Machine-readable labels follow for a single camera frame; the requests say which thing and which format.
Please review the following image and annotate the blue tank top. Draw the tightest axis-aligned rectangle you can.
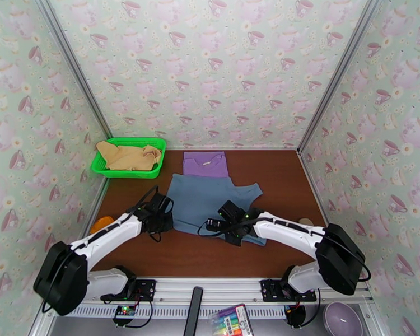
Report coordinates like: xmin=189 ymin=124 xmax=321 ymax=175
xmin=167 ymin=173 xmax=268 ymax=248

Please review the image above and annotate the green plastic basket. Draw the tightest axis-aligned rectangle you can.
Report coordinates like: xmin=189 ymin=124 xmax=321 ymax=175
xmin=91 ymin=136 xmax=167 ymax=180

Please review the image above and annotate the purple t-shirt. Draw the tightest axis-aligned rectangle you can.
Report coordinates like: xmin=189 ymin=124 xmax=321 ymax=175
xmin=181 ymin=151 xmax=230 ymax=179

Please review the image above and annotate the beige garment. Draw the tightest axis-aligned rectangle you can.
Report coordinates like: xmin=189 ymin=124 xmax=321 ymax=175
xmin=96 ymin=141 xmax=163 ymax=172

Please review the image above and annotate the orange-lidded white container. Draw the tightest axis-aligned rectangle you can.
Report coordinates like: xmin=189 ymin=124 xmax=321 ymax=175
xmin=90 ymin=216 xmax=114 ymax=235

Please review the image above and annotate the small circuit board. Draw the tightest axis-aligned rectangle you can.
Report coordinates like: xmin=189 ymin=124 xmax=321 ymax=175
xmin=113 ymin=304 xmax=138 ymax=320

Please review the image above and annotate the pack of coloured markers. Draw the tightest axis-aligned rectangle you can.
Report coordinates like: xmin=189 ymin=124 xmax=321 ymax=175
xmin=208 ymin=303 xmax=254 ymax=336

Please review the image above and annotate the purple bowl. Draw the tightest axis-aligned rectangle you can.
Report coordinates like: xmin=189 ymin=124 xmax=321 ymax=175
xmin=323 ymin=301 xmax=364 ymax=336

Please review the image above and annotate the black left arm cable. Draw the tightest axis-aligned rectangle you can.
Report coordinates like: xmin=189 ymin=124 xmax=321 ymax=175
xmin=41 ymin=185 xmax=162 ymax=315

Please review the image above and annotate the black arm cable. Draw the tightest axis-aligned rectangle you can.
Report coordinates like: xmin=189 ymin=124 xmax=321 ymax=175
xmin=197 ymin=214 xmax=372 ymax=283
xmin=41 ymin=185 xmax=162 ymax=315

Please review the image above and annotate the aluminium side rail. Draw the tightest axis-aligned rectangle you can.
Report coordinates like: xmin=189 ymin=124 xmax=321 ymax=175
xmin=298 ymin=152 xmax=332 ymax=227
xmin=82 ymin=170 xmax=112 ymax=241

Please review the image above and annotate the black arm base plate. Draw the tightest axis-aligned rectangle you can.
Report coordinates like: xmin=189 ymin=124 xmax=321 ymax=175
xmin=260 ymin=279 xmax=318 ymax=302
xmin=100 ymin=279 xmax=156 ymax=301

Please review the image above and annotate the aluminium front frame rail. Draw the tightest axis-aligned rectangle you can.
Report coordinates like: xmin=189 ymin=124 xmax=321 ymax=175
xmin=43 ymin=274 xmax=375 ymax=305

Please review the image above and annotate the black base cable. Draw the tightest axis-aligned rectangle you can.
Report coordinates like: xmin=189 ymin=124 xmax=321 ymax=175
xmin=299 ymin=281 xmax=324 ymax=328
xmin=124 ymin=299 xmax=153 ymax=329

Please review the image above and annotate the white slotted cable duct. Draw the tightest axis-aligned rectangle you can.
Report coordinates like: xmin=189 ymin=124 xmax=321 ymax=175
xmin=69 ymin=303 xmax=291 ymax=320

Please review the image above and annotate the black upright post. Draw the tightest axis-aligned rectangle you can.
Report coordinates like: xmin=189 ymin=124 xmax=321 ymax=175
xmin=183 ymin=286 xmax=204 ymax=336

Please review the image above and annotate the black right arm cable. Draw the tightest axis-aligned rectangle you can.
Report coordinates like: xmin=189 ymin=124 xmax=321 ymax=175
xmin=197 ymin=214 xmax=372 ymax=283

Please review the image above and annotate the aluminium corner post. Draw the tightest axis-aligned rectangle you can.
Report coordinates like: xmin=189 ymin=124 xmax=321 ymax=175
xmin=33 ymin=0 xmax=113 ymax=138
xmin=296 ymin=0 xmax=388 ymax=156

